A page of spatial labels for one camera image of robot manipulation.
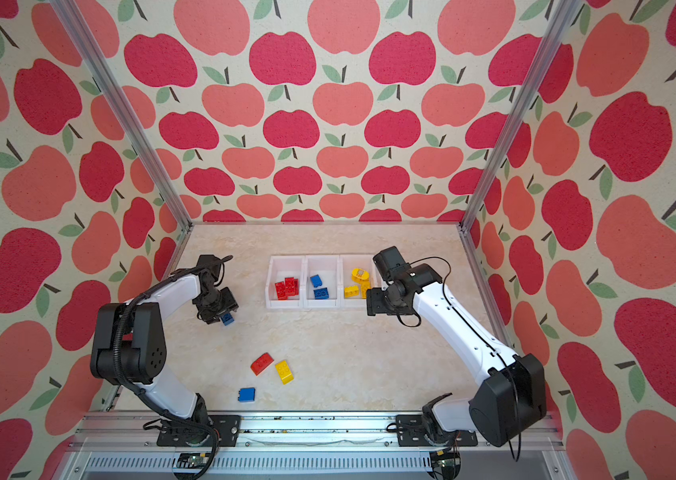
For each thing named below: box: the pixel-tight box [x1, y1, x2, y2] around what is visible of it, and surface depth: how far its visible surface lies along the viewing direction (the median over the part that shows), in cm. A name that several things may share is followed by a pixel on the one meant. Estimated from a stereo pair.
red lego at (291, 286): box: [284, 277, 299, 296], surface depth 100 cm
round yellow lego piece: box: [351, 268, 371, 285], surface depth 104 cm
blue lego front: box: [238, 387, 256, 402], surface depth 83 cm
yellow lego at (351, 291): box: [344, 285, 359, 298], surface depth 100 cm
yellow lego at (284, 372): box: [275, 360, 294, 385], surface depth 85 cm
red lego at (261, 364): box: [250, 352, 275, 376], surface depth 86 cm
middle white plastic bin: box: [304, 255, 342, 308], surface depth 103 cm
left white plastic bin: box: [265, 255, 305, 309], surface depth 100 cm
